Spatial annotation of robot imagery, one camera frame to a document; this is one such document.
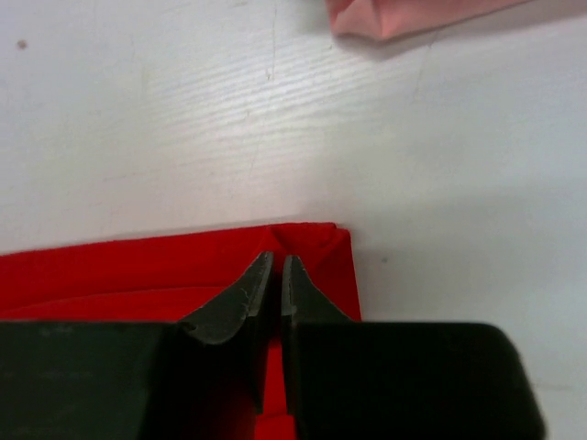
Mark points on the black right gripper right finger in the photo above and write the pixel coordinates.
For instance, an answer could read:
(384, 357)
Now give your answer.
(346, 379)

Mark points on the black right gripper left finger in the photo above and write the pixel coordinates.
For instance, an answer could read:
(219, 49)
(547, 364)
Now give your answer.
(201, 377)

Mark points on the red t-shirt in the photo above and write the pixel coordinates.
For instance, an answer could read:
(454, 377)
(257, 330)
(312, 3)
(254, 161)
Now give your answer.
(162, 279)

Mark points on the pink folded t-shirt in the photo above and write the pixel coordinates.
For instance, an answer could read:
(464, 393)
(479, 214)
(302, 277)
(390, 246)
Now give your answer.
(382, 20)

